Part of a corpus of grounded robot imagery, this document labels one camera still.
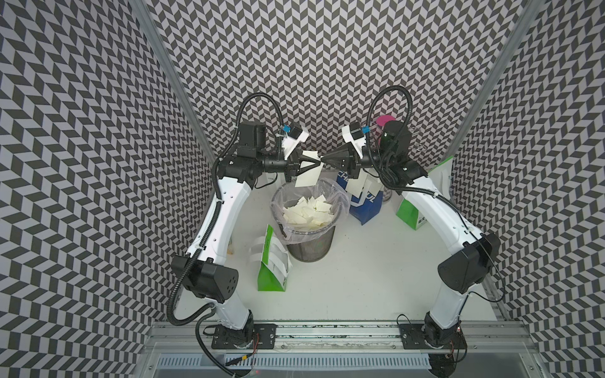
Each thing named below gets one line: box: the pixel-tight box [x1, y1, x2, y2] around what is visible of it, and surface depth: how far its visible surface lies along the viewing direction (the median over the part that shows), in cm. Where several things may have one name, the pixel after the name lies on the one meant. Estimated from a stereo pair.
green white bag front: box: [247, 223, 294, 292], surface depth 72 cm
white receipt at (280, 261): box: [248, 236, 294, 291], surface depth 72 cm
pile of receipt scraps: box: [282, 194, 335, 229], surface depth 85 cm
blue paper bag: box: [336, 170, 384, 226], surface depth 91 cm
